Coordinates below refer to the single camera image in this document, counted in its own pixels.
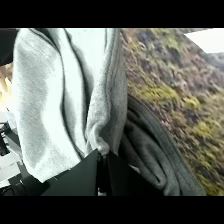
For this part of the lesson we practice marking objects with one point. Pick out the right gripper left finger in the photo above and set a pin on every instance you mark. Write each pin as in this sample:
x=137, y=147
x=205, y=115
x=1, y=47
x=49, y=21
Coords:
x=80, y=180

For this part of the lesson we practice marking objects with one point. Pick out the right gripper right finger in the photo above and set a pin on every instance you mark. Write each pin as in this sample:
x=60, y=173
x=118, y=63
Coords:
x=125, y=181

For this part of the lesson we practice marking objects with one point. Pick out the grey garment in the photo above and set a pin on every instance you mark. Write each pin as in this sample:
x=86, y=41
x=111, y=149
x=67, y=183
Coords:
x=66, y=100

